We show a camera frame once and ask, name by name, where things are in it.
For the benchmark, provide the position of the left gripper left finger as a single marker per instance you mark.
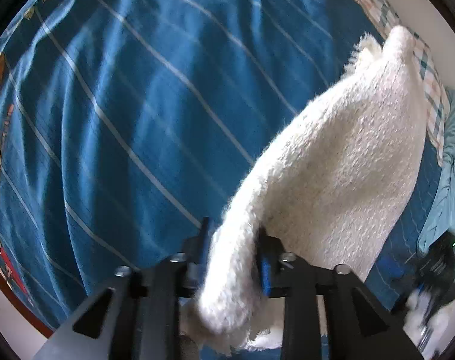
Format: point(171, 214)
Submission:
point(135, 314)

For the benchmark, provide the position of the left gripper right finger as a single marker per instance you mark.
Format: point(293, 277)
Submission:
point(327, 308)

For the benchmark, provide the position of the white fluffy fleece garment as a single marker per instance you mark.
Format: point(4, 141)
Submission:
point(331, 186)

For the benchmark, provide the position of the light blue pillow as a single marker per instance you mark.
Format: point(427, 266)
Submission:
point(441, 218)

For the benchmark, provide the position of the blue striped bed sheet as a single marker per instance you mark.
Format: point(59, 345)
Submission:
point(125, 123)

